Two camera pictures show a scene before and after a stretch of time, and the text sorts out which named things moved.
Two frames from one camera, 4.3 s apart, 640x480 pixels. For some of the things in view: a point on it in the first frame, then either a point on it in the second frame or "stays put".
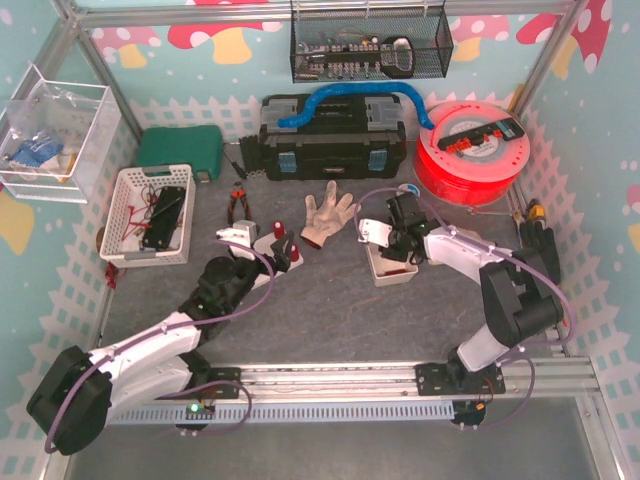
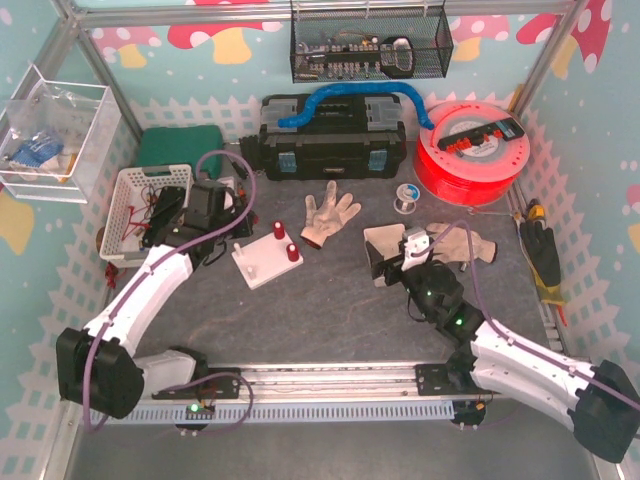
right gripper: x=400 y=248 to x=386 y=268
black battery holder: x=162 y=224 stays put
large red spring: x=278 y=228 stays put
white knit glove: x=328 y=217 stays put
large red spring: x=294 y=254 stays put
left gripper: x=273 y=256 to x=163 y=215
